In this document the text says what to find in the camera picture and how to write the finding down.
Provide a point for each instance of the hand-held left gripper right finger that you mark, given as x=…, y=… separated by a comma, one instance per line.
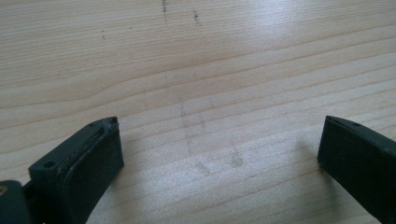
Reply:
x=358, y=161

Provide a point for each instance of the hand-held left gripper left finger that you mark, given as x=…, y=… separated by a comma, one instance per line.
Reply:
x=81, y=168

